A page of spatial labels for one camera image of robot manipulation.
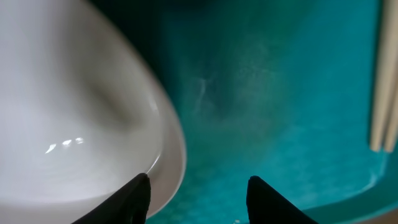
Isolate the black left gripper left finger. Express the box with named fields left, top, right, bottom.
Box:
left=73, top=173, right=151, bottom=224

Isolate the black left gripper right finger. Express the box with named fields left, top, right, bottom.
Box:
left=246, top=175, right=317, bottom=224

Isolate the large white plate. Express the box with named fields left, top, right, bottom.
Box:
left=1, top=0, right=187, bottom=223

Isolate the teal plastic tray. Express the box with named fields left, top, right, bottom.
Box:
left=94, top=0, right=397, bottom=223

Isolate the wooden chopstick right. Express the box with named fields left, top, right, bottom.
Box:
left=384, top=72, right=397, bottom=152

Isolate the wooden chopstick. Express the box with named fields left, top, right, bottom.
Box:
left=384, top=72, right=397, bottom=152
left=369, top=0, right=397, bottom=152

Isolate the wooden chopstick left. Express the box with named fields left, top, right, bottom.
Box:
left=369, top=0, right=397, bottom=152

